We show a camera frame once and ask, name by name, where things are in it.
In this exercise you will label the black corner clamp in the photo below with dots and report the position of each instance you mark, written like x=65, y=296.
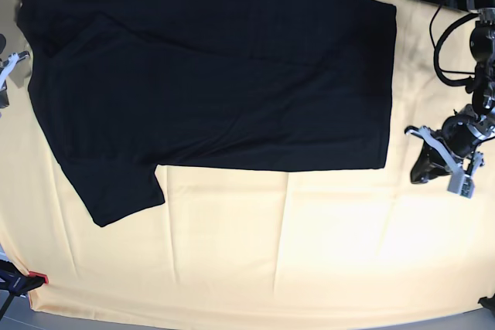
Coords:
x=488, y=303

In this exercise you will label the red black table clamp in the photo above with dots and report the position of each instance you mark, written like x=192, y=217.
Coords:
x=16, y=283

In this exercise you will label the dark navy T-shirt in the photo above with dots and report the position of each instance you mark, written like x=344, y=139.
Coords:
x=120, y=87

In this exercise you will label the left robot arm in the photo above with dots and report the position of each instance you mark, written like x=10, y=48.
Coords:
x=479, y=84

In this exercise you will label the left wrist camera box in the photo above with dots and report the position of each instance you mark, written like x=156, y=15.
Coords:
x=461, y=183

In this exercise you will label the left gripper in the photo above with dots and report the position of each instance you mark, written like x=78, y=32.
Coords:
x=462, y=133

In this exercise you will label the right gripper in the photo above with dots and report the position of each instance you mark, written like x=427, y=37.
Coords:
x=6, y=69

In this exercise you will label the cream yellow table cloth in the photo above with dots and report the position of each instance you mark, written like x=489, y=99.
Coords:
x=244, y=250

